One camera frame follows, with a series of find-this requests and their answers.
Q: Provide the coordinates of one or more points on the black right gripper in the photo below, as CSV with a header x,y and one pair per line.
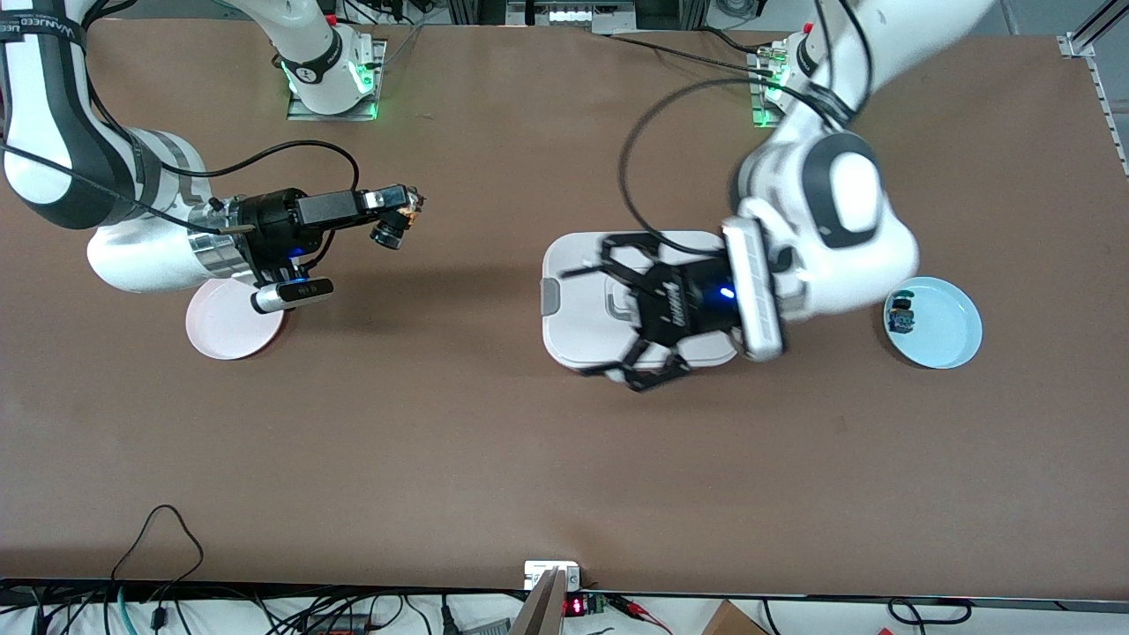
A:
x,y
275,221

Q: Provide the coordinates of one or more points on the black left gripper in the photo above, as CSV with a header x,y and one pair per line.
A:
x,y
699,296

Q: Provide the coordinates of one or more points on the orange push-button switch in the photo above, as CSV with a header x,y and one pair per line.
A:
x,y
388,234

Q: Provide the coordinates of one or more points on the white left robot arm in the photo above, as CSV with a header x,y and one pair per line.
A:
x,y
873,256

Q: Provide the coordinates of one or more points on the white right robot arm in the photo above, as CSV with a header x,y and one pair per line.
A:
x,y
35,88

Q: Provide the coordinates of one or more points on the white lunch box grey clips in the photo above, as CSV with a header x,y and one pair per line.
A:
x,y
573,326

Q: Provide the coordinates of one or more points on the pink round plate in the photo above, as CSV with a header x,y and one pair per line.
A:
x,y
229,331

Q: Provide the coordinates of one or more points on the light blue round plate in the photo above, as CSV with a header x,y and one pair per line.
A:
x,y
944,326

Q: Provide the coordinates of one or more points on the red digit display module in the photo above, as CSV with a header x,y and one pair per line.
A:
x,y
575,607

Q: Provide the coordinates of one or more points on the aluminium profile bar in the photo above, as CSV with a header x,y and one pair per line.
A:
x,y
542,608

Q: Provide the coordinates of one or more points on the brown cardboard box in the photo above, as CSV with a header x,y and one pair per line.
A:
x,y
732,622

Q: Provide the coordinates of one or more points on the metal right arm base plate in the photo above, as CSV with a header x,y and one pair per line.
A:
x,y
377,62

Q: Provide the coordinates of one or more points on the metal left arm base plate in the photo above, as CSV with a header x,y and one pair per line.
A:
x,y
757,101

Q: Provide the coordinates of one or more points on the green and blue switch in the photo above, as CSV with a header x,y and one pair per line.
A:
x,y
901,313

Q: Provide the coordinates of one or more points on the white metal bracket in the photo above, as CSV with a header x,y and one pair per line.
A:
x,y
534,573

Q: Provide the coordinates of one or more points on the silver metal bracket with lights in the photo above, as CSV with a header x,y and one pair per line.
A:
x,y
573,16

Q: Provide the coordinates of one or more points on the aluminium rail with perforated strip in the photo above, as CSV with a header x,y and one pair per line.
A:
x,y
1080,42

